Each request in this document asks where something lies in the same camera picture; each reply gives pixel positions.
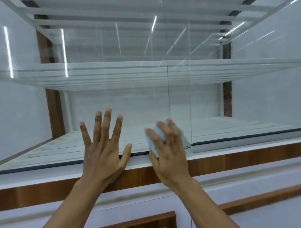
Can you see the light blue cleaning cloth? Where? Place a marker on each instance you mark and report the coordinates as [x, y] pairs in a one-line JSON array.
[[153, 148]]

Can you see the person's left hand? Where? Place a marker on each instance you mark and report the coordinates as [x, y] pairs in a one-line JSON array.
[[101, 162]]

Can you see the wooden framed display cabinet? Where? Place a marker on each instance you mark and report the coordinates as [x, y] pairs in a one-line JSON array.
[[211, 164]]

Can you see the person's right hand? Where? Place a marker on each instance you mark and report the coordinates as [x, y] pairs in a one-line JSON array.
[[174, 166]]

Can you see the white cabinet door wooden trim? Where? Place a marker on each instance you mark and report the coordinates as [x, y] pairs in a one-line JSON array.
[[270, 216], [131, 206]]

